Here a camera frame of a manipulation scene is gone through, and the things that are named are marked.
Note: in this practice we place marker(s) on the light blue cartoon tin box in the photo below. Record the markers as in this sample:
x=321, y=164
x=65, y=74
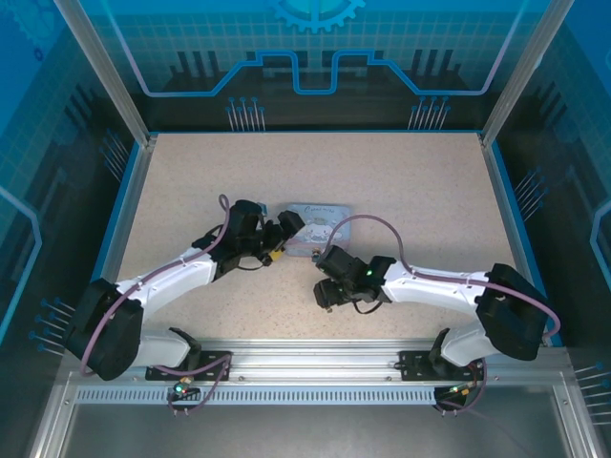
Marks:
x=329, y=229

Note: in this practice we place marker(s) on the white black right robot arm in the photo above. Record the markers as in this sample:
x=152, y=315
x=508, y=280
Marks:
x=429, y=286

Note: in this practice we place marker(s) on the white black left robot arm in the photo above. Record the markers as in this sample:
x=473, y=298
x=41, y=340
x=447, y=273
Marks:
x=162, y=281

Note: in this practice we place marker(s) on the aluminium mounting rail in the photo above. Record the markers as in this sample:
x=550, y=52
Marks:
x=310, y=362

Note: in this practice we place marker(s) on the yellow connector with LED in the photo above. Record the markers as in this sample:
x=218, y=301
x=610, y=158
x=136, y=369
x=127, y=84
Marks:
x=460, y=390
x=183, y=383

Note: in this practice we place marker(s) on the aluminium frame post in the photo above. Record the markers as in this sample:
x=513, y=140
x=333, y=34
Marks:
x=118, y=81
x=511, y=81

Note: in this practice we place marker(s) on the aluminium side rail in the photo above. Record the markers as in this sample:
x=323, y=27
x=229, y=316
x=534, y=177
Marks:
x=501, y=191
x=136, y=181

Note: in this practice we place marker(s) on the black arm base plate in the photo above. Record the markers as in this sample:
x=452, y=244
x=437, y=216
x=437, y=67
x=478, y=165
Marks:
x=160, y=373
x=413, y=367

